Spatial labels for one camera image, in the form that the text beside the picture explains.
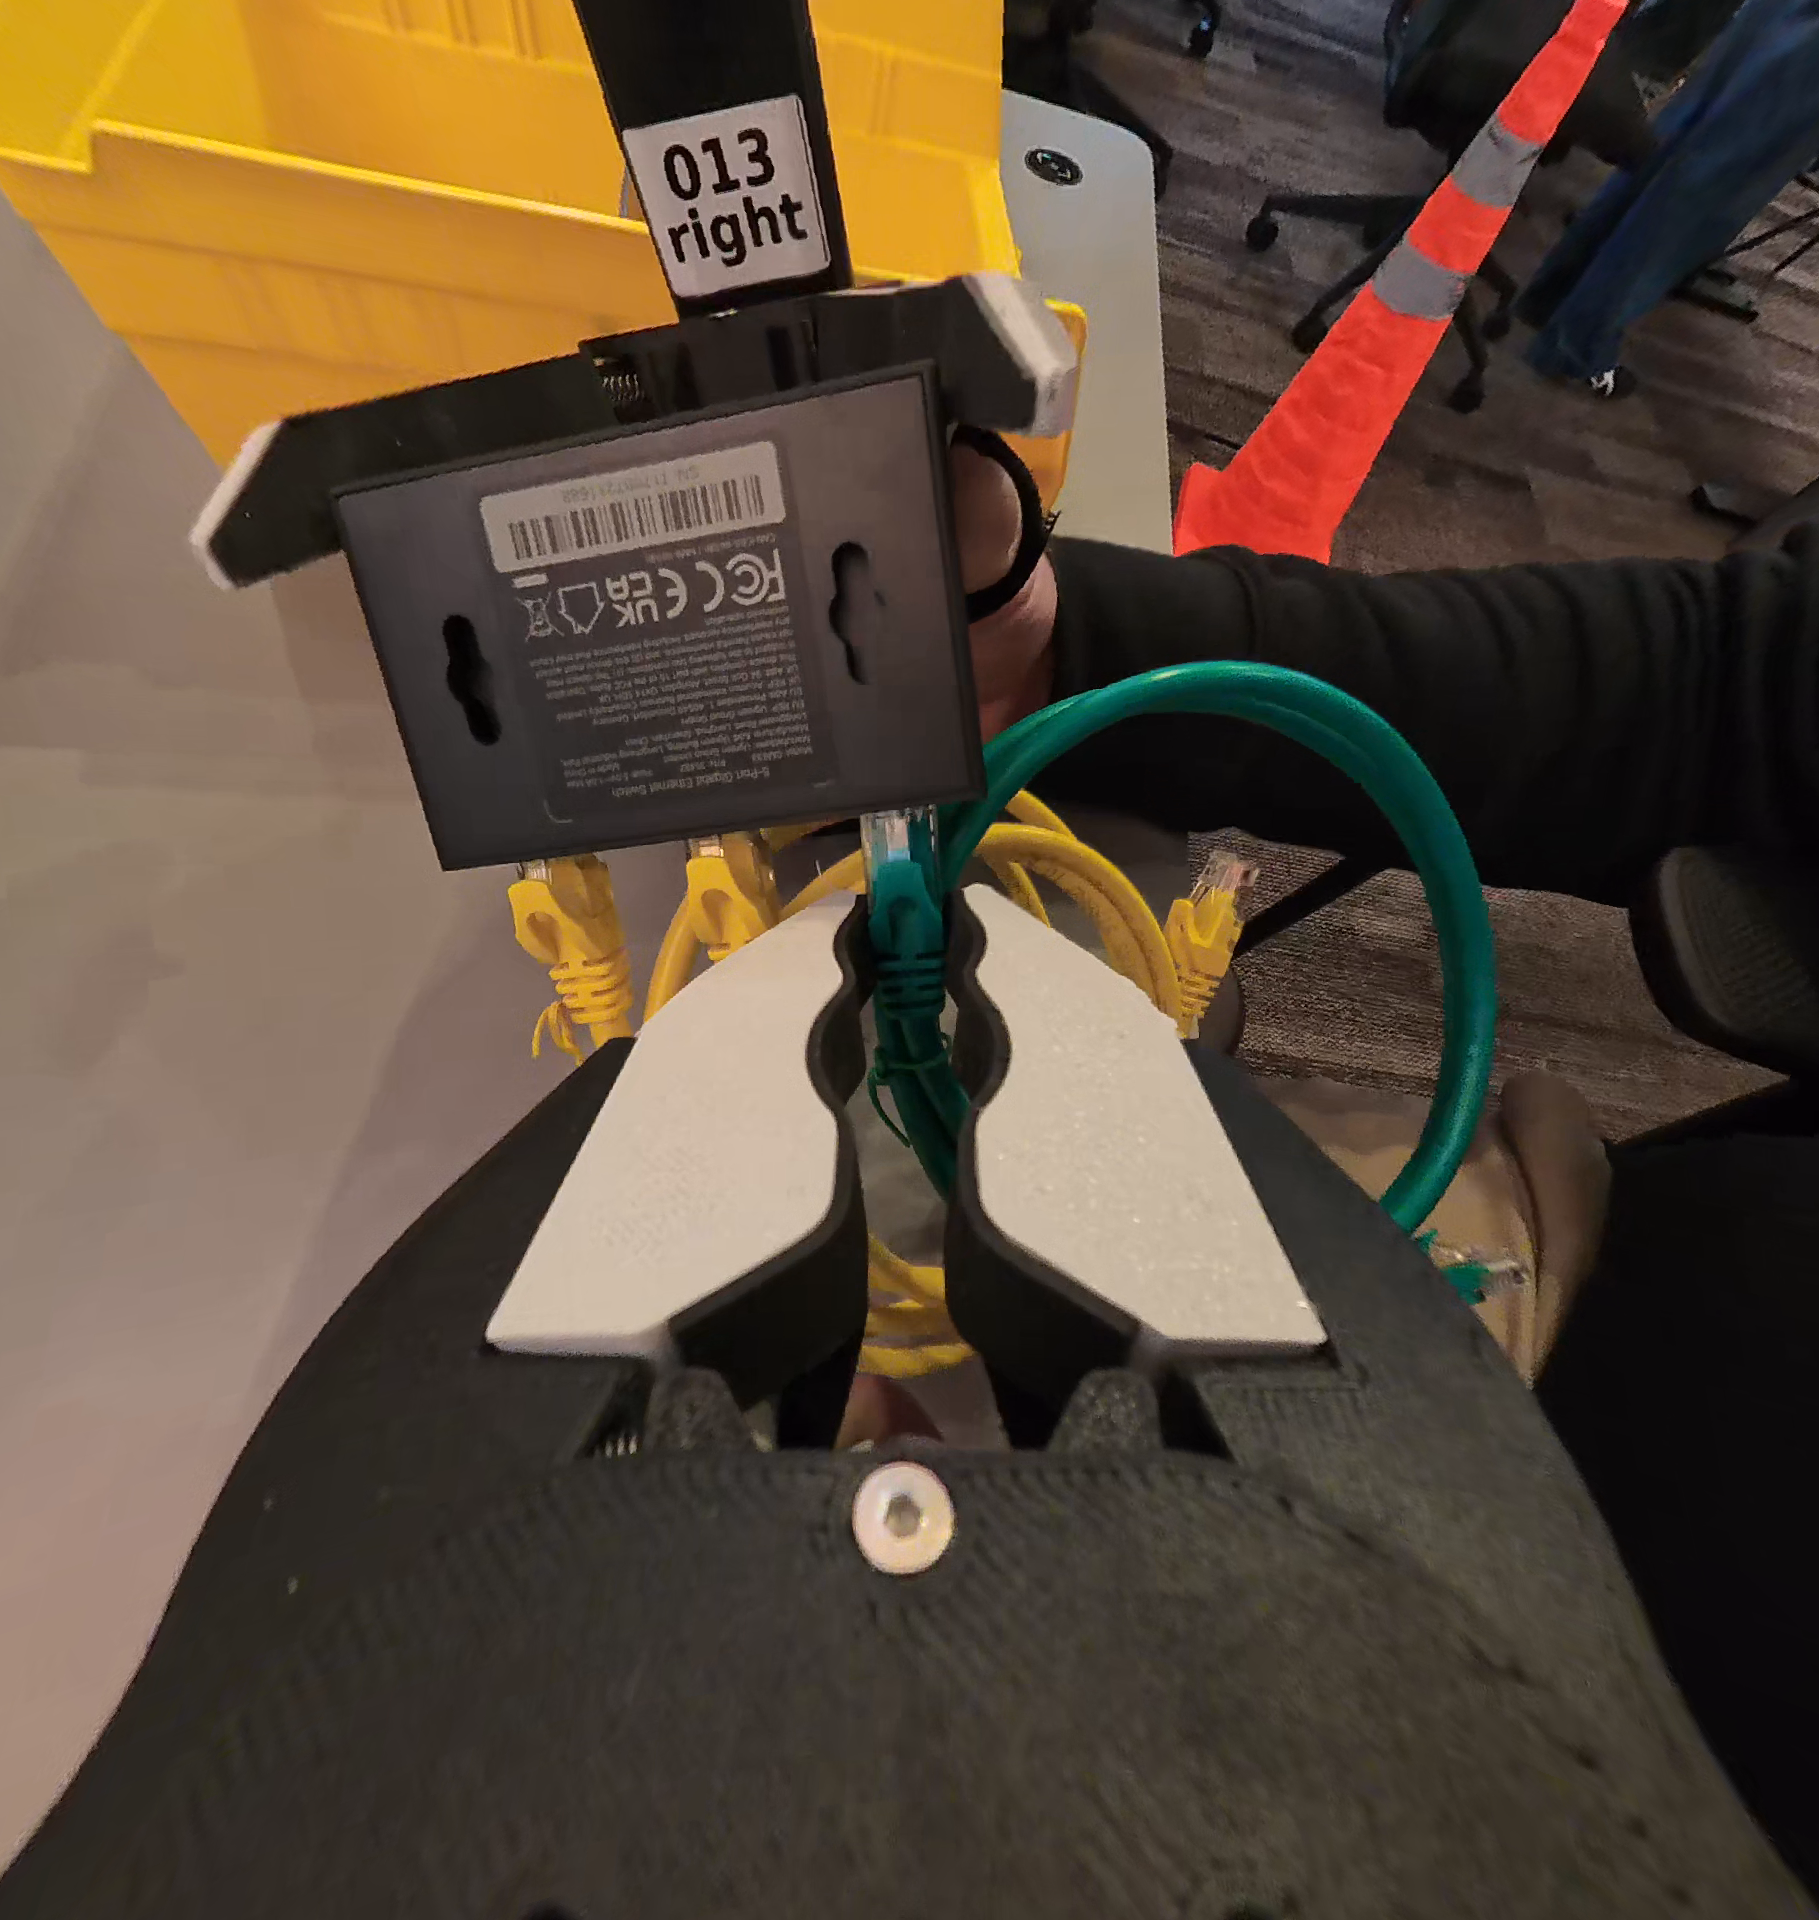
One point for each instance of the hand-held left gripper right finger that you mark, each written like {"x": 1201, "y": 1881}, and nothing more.
{"x": 1121, "y": 1170}

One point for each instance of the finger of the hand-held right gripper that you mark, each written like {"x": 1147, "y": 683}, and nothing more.
{"x": 243, "y": 510}
{"x": 1033, "y": 353}

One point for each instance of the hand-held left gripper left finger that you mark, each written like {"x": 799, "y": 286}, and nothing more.
{"x": 701, "y": 1170}

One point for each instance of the black ethernet switch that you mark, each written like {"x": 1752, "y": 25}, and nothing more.
{"x": 655, "y": 691}

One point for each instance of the person's right forearm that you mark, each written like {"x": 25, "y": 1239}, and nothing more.
{"x": 1451, "y": 675}

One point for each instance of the person's right hand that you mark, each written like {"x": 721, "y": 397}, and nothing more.
{"x": 1019, "y": 669}

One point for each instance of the white table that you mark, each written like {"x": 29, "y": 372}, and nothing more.
{"x": 1091, "y": 300}

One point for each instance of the yellow plastic bin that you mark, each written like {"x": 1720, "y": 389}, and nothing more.
{"x": 399, "y": 68}
{"x": 325, "y": 254}

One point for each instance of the orange traffic cone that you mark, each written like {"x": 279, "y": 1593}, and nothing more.
{"x": 1361, "y": 374}

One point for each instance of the person's tan trouser leg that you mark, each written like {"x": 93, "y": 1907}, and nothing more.
{"x": 1540, "y": 1185}

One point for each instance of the black office chair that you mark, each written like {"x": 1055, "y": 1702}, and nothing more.
{"x": 1451, "y": 90}

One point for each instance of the black chair armrest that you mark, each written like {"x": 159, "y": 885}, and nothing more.
{"x": 1750, "y": 961}

